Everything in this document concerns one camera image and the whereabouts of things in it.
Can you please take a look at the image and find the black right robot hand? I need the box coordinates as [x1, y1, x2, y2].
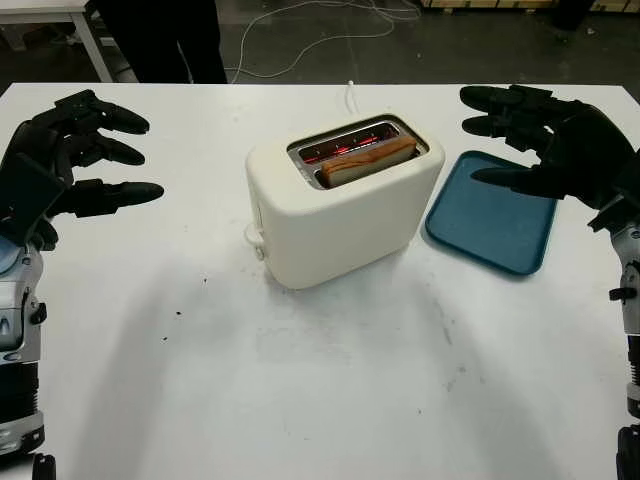
[459, 83, 640, 211]

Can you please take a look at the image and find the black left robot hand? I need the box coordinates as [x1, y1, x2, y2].
[0, 88, 166, 251]

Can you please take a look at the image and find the toast slice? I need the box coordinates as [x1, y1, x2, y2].
[320, 137, 419, 190]

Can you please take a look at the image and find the person in black trousers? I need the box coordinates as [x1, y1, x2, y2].
[94, 0, 229, 85]

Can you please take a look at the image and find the white two-slot toaster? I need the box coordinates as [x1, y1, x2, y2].
[243, 113, 446, 290]

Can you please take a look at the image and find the white desk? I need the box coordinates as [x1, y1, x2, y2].
[0, 0, 121, 84]

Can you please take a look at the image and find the blue plastic tray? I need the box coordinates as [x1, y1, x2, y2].
[424, 149, 560, 277]

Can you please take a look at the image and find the black bag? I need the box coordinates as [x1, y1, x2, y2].
[552, 0, 585, 31]

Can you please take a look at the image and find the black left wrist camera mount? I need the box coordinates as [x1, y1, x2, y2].
[0, 152, 69, 242]

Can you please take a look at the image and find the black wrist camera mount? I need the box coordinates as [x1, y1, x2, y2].
[0, 152, 69, 242]
[588, 189, 640, 235]

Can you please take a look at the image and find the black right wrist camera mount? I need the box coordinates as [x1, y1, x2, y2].
[588, 189, 640, 235]

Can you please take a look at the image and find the white floor cable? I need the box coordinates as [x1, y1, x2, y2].
[234, 0, 424, 79]

